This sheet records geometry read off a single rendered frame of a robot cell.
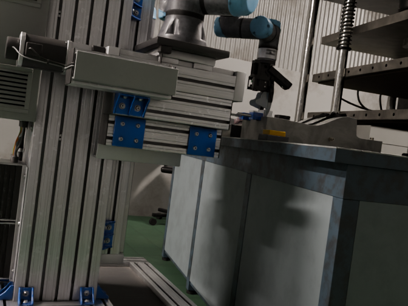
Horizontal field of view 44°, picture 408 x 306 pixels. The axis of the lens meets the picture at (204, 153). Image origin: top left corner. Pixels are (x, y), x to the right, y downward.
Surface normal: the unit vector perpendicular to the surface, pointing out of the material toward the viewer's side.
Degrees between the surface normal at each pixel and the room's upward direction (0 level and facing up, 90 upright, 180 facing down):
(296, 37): 90
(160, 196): 90
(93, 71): 90
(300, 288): 90
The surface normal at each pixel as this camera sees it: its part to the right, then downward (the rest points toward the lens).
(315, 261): -0.95, -0.11
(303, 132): 0.27, 0.06
